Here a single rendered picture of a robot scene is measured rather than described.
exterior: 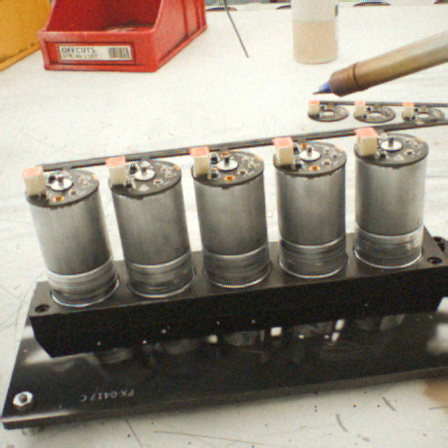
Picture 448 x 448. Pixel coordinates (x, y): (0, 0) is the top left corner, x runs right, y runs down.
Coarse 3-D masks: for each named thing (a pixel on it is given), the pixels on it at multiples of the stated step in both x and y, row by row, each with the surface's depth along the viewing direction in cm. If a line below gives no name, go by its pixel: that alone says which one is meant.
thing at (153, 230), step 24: (168, 192) 23; (120, 216) 23; (144, 216) 23; (168, 216) 23; (144, 240) 23; (168, 240) 24; (144, 264) 24; (168, 264) 24; (192, 264) 25; (144, 288) 25; (168, 288) 24
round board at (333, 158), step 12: (300, 144) 25; (312, 144) 25; (324, 144) 24; (324, 156) 24; (336, 156) 24; (276, 168) 23; (288, 168) 23; (300, 168) 23; (324, 168) 23; (336, 168) 23
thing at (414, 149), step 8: (376, 136) 24; (400, 136) 24; (408, 136) 24; (416, 136) 24; (400, 144) 24; (408, 144) 24; (416, 144) 24; (424, 144) 24; (360, 152) 24; (376, 152) 23; (384, 152) 23; (400, 152) 23; (408, 152) 23; (416, 152) 23; (424, 152) 23; (368, 160) 23; (376, 160) 23; (384, 160) 23; (392, 160) 23; (400, 160) 23; (408, 160) 23; (416, 160) 23
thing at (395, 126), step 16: (352, 128) 25; (384, 128) 25; (400, 128) 25; (416, 128) 25; (224, 144) 25; (240, 144) 25; (256, 144) 25; (272, 144) 25; (80, 160) 25; (96, 160) 25; (128, 160) 25
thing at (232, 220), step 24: (216, 192) 23; (240, 192) 23; (264, 192) 24; (216, 216) 23; (240, 216) 23; (264, 216) 24; (216, 240) 24; (240, 240) 24; (264, 240) 24; (216, 264) 24; (240, 264) 24; (264, 264) 25
